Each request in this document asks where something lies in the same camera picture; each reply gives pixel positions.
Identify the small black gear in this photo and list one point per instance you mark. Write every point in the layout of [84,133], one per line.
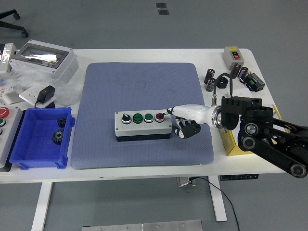
[61,122]

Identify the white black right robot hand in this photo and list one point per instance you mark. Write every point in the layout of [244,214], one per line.
[192,113]

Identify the grey four-button control box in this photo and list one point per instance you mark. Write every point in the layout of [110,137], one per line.
[142,127]

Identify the blue-grey table mat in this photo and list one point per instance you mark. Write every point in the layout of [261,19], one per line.
[108,96]

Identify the black cylindrical capacitor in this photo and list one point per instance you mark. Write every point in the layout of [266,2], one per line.
[209,75]
[235,71]
[243,73]
[210,84]

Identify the black under-table control panel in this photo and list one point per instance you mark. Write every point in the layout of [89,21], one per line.
[238,177]

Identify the white table leg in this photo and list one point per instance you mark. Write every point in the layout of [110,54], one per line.
[219,207]
[42,207]

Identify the black office chair base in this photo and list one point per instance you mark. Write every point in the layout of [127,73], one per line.
[14,27]

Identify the white wall switch plate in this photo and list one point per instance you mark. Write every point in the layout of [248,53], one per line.
[241,92]

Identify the grey enclosure with clear lid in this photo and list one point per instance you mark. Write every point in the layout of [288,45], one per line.
[65,68]

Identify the grey under-table bracket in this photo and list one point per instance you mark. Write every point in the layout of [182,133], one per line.
[183,181]

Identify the silver metal plate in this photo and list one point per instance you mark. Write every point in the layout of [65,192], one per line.
[144,226]

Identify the dark floor plate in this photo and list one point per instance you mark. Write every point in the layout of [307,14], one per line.
[163,12]
[161,5]

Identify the black power adapter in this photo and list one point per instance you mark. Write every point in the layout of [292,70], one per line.
[47,93]

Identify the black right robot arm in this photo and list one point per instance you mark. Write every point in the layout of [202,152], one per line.
[264,144]

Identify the black hexagonal nut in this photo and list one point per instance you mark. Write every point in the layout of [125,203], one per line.
[222,83]

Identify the blue plastic bin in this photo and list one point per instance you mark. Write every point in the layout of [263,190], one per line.
[36,154]

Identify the white wall socket panel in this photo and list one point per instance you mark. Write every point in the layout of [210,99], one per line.
[29,95]

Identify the yellow white cardboard box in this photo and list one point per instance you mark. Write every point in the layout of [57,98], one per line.
[231,146]

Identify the grey red-black push switch box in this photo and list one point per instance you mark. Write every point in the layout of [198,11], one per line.
[229,59]

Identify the clear plastic bag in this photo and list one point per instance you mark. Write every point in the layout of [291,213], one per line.
[67,92]

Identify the white electrical device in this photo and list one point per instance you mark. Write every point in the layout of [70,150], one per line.
[6,60]

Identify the black module with green terminal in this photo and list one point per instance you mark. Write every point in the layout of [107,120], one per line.
[255,83]

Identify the large black gear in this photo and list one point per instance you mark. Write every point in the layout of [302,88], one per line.
[58,137]

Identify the white printed packet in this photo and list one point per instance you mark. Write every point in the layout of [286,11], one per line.
[8,95]

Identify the grey emergency stop control box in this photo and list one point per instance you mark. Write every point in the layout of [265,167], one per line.
[10,134]

